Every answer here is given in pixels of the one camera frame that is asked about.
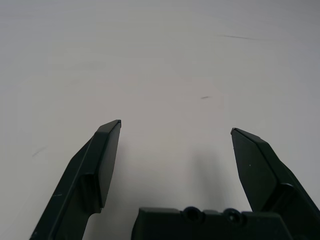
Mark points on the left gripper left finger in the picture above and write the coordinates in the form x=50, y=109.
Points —
x=95, y=162

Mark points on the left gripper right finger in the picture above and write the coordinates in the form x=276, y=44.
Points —
x=257, y=170

